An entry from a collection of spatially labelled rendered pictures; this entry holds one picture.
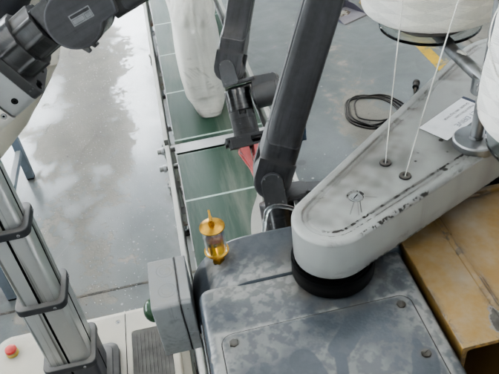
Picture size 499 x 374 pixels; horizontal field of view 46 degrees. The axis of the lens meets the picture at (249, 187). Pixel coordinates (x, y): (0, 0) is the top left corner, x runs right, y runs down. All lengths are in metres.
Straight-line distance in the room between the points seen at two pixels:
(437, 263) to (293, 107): 0.33
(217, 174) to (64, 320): 0.97
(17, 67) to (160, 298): 0.40
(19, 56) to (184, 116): 1.91
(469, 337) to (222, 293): 0.26
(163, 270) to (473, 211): 0.37
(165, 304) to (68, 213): 2.36
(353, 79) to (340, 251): 3.11
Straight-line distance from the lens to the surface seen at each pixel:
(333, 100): 3.47
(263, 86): 1.28
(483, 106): 0.53
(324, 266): 0.60
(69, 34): 0.85
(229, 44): 1.29
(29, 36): 0.88
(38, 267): 1.54
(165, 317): 0.68
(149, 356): 1.97
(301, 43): 0.85
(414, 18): 0.68
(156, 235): 2.72
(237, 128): 1.28
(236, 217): 2.16
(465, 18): 0.69
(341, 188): 0.64
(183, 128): 2.67
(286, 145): 0.89
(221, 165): 2.41
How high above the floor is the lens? 1.83
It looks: 40 degrees down
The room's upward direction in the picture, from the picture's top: 8 degrees counter-clockwise
